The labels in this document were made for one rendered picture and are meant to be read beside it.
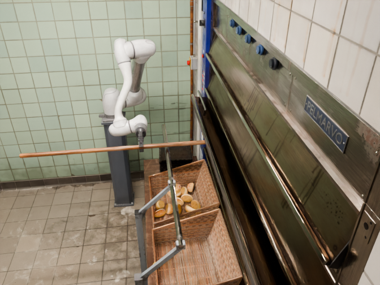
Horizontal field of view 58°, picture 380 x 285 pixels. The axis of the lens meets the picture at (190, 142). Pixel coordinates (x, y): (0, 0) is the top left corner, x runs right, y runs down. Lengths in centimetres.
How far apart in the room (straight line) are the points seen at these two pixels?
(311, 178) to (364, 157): 27
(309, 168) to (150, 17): 246
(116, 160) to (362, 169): 273
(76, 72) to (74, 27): 42
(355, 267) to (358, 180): 21
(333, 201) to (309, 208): 10
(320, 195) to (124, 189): 272
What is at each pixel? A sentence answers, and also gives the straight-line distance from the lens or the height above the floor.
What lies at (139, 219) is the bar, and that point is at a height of 90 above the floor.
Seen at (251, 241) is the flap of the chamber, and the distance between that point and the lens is 144.
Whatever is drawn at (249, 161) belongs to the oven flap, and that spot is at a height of 152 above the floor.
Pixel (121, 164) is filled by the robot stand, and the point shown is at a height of 53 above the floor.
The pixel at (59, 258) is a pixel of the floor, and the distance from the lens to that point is 339.
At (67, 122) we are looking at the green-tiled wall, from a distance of 374.
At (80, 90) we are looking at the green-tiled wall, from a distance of 356.
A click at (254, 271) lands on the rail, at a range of 132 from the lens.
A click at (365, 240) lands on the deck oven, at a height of 186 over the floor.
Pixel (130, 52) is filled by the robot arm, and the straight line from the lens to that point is 266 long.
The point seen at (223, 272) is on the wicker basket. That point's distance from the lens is 227.
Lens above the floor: 246
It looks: 32 degrees down
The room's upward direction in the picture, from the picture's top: straight up
